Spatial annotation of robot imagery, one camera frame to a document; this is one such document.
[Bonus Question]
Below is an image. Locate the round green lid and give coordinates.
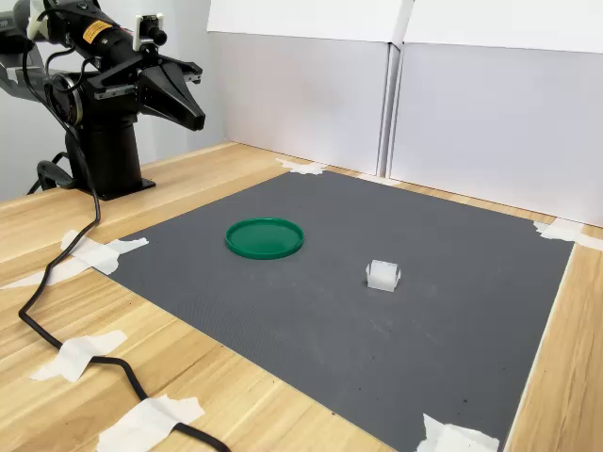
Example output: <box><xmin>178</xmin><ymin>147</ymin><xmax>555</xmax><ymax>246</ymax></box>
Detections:
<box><xmin>224</xmin><ymin>216</ymin><xmax>305</xmax><ymax>261</ymax></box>

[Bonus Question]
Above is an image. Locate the white partition panel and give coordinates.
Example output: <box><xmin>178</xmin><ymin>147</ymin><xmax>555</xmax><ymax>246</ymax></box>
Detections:
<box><xmin>386</xmin><ymin>0</ymin><xmax>603</xmax><ymax>228</ymax></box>
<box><xmin>205</xmin><ymin>0</ymin><xmax>405</xmax><ymax>178</ymax></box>

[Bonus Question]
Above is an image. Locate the small white plastic terminal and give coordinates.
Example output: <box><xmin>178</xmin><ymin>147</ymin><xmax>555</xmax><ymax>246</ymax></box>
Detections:
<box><xmin>365</xmin><ymin>259</ymin><xmax>404</xmax><ymax>290</ymax></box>

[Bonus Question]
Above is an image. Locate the small white camera box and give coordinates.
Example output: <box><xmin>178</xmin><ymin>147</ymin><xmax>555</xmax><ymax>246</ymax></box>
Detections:
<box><xmin>133</xmin><ymin>12</ymin><xmax>169</xmax><ymax>52</ymax></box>

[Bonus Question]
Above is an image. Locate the black arm base cable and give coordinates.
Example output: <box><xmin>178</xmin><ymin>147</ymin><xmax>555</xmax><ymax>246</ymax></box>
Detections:
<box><xmin>25</xmin><ymin>149</ymin><xmax>79</xmax><ymax>195</ymax></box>

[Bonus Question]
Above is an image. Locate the white tape wrap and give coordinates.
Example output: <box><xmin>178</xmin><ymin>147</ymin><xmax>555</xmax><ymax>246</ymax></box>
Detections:
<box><xmin>26</xmin><ymin>0</ymin><xmax>51</xmax><ymax>42</ymax></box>

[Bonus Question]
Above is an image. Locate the white masking tape piece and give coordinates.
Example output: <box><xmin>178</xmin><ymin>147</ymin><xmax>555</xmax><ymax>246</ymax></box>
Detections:
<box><xmin>355</xmin><ymin>172</ymin><xmax>401</xmax><ymax>186</ymax></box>
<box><xmin>96</xmin><ymin>394</ymin><xmax>206</xmax><ymax>452</ymax></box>
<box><xmin>0</xmin><ymin>237</ymin><xmax>150</xmax><ymax>291</ymax></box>
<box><xmin>275</xmin><ymin>157</ymin><xmax>329</xmax><ymax>176</ymax></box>
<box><xmin>59</xmin><ymin>229</ymin><xmax>122</xmax><ymax>276</ymax></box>
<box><xmin>414</xmin><ymin>412</ymin><xmax>500</xmax><ymax>452</ymax></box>
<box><xmin>532</xmin><ymin>218</ymin><xmax>603</xmax><ymax>250</ymax></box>
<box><xmin>29</xmin><ymin>329</ymin><xmax>128</xmax><ymax>383</ymax></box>

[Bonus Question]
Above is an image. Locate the dark grey mat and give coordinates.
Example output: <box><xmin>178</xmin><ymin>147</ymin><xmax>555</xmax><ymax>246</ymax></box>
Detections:
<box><xmin>106</xmin><ymin>169</ymin><xmax>577</xmax><ymax>452</ymax></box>

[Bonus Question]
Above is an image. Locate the black camera cable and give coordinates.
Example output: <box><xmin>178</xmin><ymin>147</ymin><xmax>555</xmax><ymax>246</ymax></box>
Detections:
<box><xmin>17</xmin><ymin>41</ymin><xmax>232</xmax><ymax>452</ymax></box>

